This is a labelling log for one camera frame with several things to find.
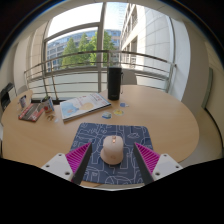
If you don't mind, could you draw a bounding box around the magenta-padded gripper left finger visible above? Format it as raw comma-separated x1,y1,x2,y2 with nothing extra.
40,142,93,186

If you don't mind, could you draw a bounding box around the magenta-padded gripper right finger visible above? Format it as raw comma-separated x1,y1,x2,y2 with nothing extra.
133,142,184,186

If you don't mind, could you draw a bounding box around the white computer mouse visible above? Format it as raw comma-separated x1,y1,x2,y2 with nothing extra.
100,134,125,166

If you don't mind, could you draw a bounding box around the blue patterned mouse pad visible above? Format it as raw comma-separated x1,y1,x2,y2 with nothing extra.
69,122,154,186

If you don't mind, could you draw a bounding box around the red cover magazine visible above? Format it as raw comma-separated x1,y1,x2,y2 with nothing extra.
18,102,45,123

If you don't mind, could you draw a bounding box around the apple print plant pot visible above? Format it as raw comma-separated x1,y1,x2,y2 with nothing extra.
40,95,55,114

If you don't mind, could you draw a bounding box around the light blue cover magazine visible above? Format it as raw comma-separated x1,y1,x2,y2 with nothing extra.
59,92,113,123

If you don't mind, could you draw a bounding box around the blue green sticker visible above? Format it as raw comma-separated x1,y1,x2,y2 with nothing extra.
101,111,113,120

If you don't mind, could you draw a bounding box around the round yellow sticker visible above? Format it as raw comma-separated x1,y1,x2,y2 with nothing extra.
112,109,125,117

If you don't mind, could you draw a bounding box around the white chair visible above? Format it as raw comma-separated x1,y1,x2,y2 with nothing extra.
121,68,138,86
16,84,29,96

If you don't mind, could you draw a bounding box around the black printer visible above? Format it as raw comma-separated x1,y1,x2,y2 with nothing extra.
0,82,17,111

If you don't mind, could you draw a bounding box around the black cylindrical bottle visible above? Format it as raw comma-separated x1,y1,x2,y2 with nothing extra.
106,66,124,101

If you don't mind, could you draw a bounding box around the metal balcony railing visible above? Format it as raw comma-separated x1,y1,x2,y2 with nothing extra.
23,49,177,101

